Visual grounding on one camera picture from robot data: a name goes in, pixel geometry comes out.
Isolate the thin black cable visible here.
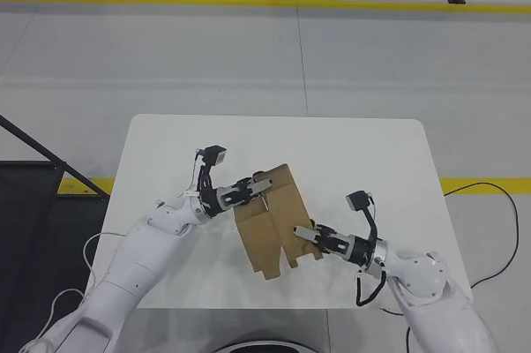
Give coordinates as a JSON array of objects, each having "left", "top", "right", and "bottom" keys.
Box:
[{"left": 378, "top": 181, "right": 520, "bottom": 353}]

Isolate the small brown carton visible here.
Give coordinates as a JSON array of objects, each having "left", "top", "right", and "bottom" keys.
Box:
[{"left": 232, "top": 163, "right": 325, "bottom": 282}]

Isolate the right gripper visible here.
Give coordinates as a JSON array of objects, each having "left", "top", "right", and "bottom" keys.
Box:
[{"left": 293, "top": 223, "right": 388, "bottom": 269}]

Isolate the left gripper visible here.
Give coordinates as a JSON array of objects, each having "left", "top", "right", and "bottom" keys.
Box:
[{"left": 196, "top": 170, "right": 274, "bottom": 219}]

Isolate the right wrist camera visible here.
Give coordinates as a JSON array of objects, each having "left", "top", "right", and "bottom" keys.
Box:
[{"left": 345, "top": 190, "right": 379, "bottom": 244}]

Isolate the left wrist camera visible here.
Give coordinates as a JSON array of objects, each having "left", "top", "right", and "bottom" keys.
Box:
[{"left": 183, "top": 144, "right": 228, "bottom": 208}]

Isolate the thin white cable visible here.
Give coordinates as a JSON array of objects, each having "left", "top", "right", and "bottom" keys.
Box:
[{"left": 17, "top": 230, "right": 128, "bottom": 353}]

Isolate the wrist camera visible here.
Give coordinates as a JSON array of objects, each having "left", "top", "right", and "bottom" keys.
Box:
[
  {"left": 183, "top": 144, "right": 228, "bottom": 208},
  {"left": 345, "top": 190, "right": 379, "bottom": 244}
]

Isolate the robot body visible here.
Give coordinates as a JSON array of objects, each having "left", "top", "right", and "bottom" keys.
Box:
[{"left": 211, "top": 339, "right": 320, "bottom": 353}]

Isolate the thick black cable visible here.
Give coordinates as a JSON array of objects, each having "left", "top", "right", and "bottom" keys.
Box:
[{"left": 355, "top": 269, "right": 388, "bottom": 308}]

